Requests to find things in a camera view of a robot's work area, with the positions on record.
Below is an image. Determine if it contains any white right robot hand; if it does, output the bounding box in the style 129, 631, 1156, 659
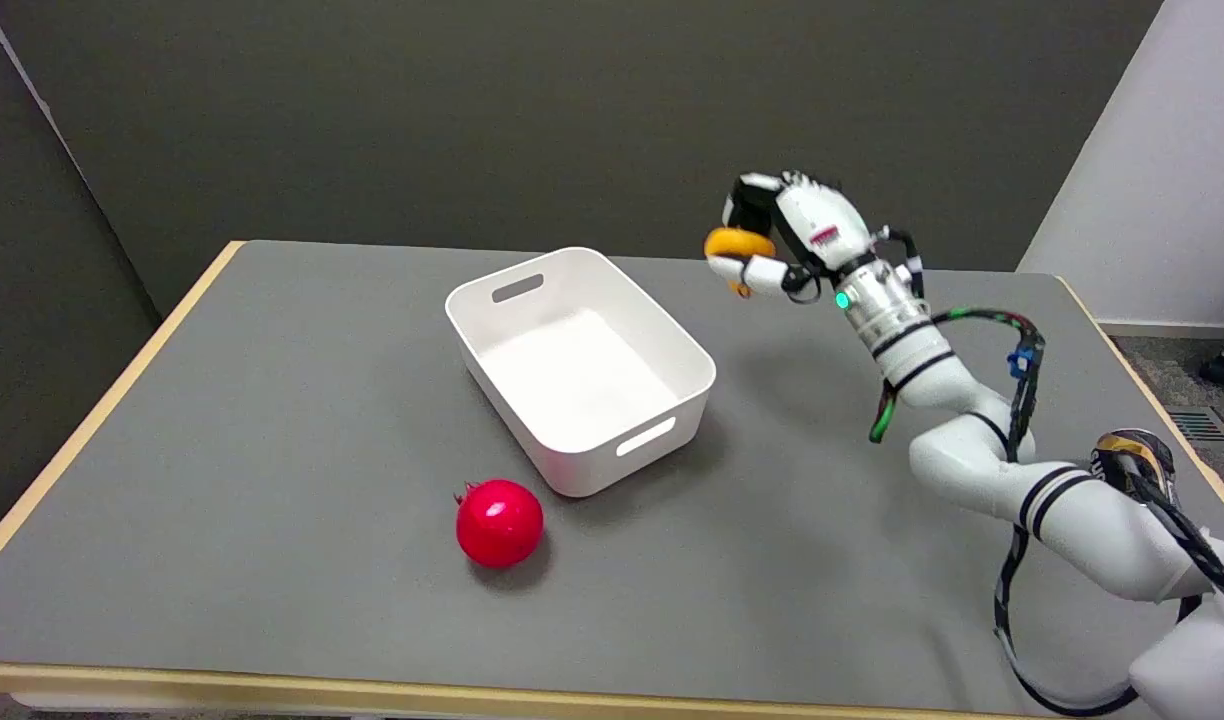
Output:
710, 171, 889, 301

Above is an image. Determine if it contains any white plastic box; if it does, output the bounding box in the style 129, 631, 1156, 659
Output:
444, 246, 718, 499

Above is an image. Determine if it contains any floor vent grille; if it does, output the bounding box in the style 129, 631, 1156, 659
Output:
1168, 409, 1224, 444

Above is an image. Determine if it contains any red pomegranate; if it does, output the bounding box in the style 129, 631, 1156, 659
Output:
453, 478, 546, 570

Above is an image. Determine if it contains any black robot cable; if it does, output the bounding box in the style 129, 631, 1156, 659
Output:
869, 228, 1224, 719

